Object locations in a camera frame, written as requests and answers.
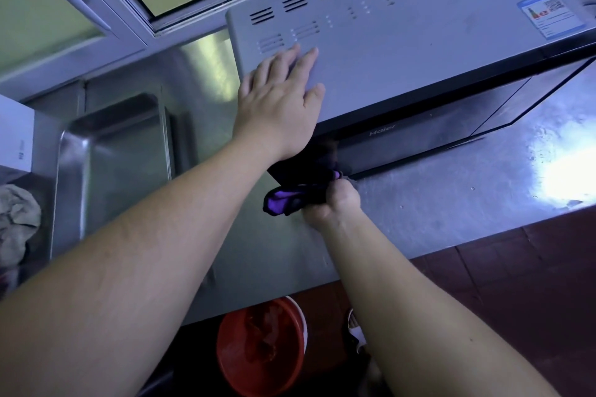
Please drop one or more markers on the person's left hand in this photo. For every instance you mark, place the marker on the person's left hand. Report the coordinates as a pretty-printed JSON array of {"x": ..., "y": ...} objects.
[{"x": 279, "y": 108}]

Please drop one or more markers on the person's right hand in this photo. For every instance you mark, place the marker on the person's right hand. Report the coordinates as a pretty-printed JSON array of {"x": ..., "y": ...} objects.
[{"x": 335, "y": 203}]

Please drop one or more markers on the grey purple cloth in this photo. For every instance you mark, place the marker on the grey purple cloth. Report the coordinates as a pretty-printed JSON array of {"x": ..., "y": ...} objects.
[{"x": 288, "y": 194}]

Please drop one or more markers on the silver microwave black door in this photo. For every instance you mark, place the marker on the silver microwave black door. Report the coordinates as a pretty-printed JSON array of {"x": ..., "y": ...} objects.
[{"x": 419, "y": 38}]

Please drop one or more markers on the red plastic bucket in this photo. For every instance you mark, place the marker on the red plastic bucket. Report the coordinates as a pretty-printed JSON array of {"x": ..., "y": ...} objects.
[{"x": 260, "y": 345}]

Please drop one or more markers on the person's left forearm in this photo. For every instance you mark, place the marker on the person's left forearm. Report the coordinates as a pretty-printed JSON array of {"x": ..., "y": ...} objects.
[{"x": 130, "y": 280}]

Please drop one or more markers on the person's right forearm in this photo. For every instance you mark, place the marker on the person's right forearm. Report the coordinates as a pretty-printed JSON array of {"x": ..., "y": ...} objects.
[{"x": 419, "y": 317}]

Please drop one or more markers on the person's right white slipper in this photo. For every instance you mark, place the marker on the person's right white slipper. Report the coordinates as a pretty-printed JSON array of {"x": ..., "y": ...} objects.
[{"x": 356, "y": 331}]

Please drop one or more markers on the stainless steel tray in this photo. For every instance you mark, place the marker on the stainless steel tray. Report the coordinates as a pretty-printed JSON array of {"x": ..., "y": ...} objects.
[{"x": 116, "y": 168}]

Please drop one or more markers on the white box blue print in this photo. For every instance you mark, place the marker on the white box blue print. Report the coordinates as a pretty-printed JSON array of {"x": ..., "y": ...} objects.
[{"x": 16, "y": 136}]

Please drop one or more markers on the beige crumpled rag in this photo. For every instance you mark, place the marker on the beige crumpled rag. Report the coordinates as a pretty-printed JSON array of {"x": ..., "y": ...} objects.
[{"x": 18, "y": 220}]

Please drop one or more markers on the white window frame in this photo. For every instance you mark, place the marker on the white window frame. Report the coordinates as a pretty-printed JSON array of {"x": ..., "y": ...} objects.
[{"x": 116, "y": 15}]

